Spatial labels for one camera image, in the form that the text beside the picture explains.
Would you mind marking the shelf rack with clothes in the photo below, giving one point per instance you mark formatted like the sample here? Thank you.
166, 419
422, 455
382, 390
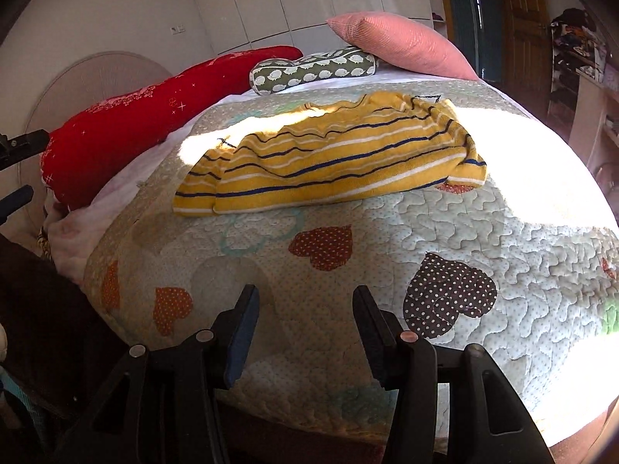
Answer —
578, 43

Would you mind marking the yellow striped sweater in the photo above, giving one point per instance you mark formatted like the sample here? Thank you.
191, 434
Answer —
329, 159

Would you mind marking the beige television cabinet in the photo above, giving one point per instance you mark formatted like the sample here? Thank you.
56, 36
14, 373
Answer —
592, 121

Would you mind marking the round beige headboard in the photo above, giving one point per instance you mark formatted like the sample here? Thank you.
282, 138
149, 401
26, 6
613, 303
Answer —
87, 87

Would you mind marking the red bolster pillow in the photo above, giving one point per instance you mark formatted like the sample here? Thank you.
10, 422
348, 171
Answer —
145, 125

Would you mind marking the pink ribbed pillow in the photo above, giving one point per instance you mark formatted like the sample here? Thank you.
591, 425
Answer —
406, 43

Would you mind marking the green sheep print pillow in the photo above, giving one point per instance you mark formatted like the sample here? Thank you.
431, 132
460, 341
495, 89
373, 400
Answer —
309, 71

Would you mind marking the patchwork quilt with hearts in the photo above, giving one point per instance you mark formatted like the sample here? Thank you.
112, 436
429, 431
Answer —
483, 232

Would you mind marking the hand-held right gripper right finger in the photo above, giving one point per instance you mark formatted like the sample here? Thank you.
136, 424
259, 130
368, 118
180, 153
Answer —
375, 343

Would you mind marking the white wall switch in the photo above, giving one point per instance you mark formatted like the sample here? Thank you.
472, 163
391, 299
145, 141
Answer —
178, 29

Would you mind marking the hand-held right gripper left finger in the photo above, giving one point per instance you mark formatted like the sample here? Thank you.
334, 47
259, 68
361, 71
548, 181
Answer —
239, 343

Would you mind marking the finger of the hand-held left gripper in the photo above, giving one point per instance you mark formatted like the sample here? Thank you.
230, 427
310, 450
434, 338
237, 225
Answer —
17, 200
22, 145

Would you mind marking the wooden door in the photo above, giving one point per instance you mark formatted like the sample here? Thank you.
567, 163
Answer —
524, 19

